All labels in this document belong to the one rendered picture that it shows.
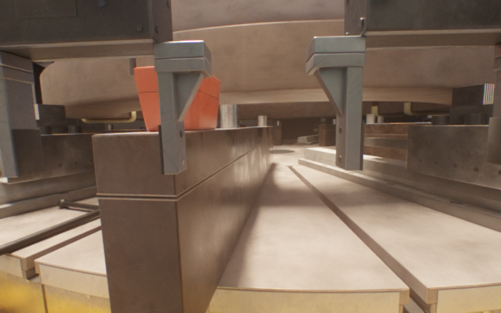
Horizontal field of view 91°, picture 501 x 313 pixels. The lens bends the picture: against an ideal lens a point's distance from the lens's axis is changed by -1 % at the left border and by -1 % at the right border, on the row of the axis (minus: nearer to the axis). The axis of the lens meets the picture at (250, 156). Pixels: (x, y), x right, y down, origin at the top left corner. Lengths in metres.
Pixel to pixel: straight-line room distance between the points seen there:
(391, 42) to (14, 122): 0.32
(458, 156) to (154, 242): 1.11
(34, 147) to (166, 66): 0.14
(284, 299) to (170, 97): 0.57
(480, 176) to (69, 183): 1.90
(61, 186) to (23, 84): 1.42
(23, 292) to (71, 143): 0.73
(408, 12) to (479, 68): 1.37
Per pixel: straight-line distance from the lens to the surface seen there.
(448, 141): 1.26
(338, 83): 0.21
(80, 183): 1.73
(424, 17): 0.23
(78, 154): 1.62
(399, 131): 2.54
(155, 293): 0.50
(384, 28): 0.22
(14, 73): 0.29
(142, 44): 0.23
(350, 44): 0.21
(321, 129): 4.45
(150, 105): 0.54
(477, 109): 1.34
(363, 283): 0.72
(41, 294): 1.13
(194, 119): 0.51
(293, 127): 7.33
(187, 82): 0.21
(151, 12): 0.22
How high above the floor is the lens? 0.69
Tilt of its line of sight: 7 degrees down
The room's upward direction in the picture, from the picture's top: 1 degrees counter-clockwise
